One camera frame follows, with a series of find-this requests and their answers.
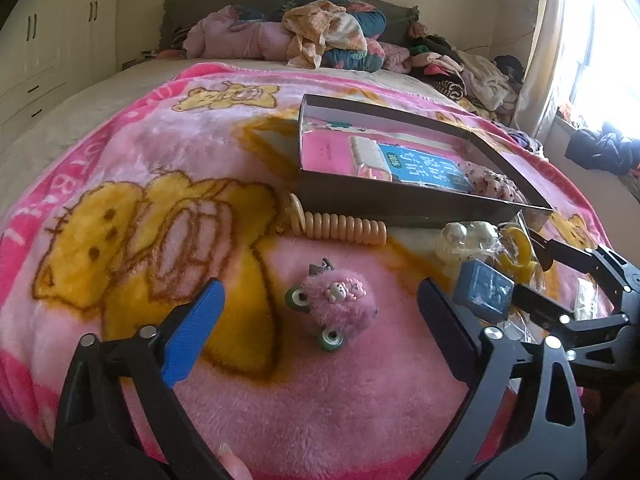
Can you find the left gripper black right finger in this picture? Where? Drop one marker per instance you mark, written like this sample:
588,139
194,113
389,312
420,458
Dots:
545,437

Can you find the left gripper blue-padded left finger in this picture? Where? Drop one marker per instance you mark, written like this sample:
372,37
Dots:
95,436

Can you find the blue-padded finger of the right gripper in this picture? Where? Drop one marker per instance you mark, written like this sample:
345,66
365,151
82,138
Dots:
551,251

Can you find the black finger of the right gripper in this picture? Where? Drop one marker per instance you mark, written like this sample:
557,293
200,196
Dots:
550,315

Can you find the blue small box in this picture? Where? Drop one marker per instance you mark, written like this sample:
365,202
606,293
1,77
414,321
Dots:
484,291

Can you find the pearl hair accessory bag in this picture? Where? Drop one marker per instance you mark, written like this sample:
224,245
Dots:
463,241

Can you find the pink fluffy hair clip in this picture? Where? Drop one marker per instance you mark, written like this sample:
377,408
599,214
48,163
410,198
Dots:
339,304

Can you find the white hair claw clip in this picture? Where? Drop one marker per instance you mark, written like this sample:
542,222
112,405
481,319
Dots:
369,161

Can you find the white earring card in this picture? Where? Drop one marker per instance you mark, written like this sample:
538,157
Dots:
586,304

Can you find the left hand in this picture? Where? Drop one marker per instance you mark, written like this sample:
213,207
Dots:
232,464

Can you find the dark clothes on windowsill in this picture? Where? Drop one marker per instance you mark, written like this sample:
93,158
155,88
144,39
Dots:
607,150

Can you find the white curtain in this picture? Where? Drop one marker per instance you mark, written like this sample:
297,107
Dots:
552,65

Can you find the pink book in box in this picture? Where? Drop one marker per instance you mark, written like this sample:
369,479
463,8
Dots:
328,151

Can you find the clothes pile by window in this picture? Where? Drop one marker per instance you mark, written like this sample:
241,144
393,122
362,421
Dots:
484,87

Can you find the pink cartoon bear blanket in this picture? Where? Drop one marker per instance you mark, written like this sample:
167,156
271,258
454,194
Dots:
188,183

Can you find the dark cardboard tray box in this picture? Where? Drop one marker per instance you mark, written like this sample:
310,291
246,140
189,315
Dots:
401,204

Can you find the beige bed sheet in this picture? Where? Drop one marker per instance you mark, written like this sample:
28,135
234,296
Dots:
49,137

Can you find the pile of bedding and clothes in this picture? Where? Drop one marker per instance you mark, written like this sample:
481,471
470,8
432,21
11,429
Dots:
306,34

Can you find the cream wardrobe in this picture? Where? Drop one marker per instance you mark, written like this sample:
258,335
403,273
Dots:
50,50

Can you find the dark green headboard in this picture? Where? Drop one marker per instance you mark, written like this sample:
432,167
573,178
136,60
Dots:
180,15

